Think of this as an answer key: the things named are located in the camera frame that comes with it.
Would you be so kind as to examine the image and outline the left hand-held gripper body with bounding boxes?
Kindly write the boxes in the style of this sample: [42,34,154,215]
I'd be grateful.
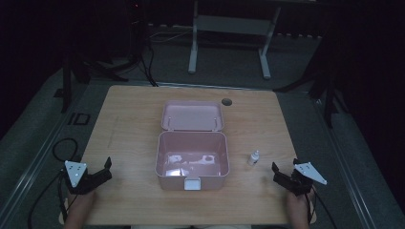
[63,160,99,196]

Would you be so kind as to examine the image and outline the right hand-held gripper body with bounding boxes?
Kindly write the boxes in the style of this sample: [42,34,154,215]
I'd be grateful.
[285,161,329,197]

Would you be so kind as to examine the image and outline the pink plastic storage box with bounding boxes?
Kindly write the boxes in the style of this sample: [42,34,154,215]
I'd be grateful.
[155,99,231,192]

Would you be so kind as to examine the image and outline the person's right hand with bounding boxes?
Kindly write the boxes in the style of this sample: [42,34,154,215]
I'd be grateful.
[286,191,315,215]

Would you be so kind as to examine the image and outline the person's left hand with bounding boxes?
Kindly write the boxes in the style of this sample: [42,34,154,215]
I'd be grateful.
[66,190,97,214]

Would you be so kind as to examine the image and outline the black tripod stand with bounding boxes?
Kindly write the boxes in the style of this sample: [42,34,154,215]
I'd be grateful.
[275,41,350,130]
[60,47,130,114]

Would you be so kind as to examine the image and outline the dark equipment tower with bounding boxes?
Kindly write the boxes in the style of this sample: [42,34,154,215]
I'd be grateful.
[126,0,149,65]

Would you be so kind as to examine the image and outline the white metal stand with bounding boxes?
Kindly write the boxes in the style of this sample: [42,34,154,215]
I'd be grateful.
[187,0,283,80]

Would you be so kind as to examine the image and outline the black looped cable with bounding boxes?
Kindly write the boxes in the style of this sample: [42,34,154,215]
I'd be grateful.
[52,137,80,163]

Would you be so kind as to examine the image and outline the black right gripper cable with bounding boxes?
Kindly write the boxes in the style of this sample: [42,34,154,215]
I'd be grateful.
[305,185,339,229]

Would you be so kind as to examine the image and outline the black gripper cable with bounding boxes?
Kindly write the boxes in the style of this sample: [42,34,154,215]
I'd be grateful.
[305,185,339,229]
[27,170,70,229]

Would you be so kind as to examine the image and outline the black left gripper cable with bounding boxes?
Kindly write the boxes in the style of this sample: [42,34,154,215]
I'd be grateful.
[27,170,70,229]

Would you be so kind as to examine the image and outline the metal floor rail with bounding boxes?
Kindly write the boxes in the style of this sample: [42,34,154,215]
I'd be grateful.
[313,96,381,229]
[0,83,108,220]

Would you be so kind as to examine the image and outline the black floor cable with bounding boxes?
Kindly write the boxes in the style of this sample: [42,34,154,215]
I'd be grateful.
[139,44,160,88]

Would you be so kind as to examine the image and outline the white floor cable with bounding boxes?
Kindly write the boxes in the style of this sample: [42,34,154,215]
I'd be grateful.
[148,28,194,44]

